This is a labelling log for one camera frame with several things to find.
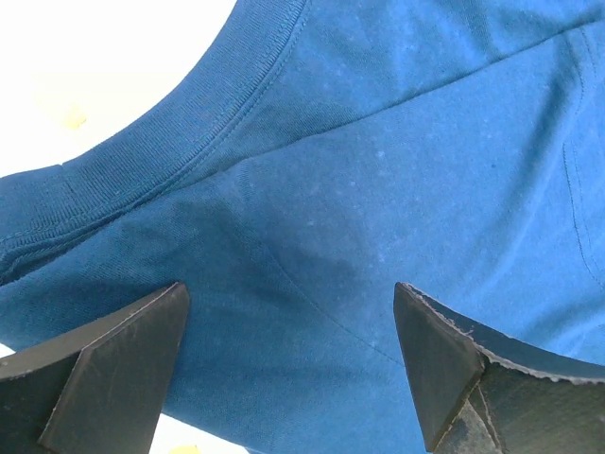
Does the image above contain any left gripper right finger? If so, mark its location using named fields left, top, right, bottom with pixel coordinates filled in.
left=393, top=283, right=604, bottom=454

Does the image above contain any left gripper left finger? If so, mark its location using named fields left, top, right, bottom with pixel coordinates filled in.
left=1, top=283, right=189, bottom=454

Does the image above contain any blue printed t shirt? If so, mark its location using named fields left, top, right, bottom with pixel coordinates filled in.
left=1, top=1, right=604, bottom=453

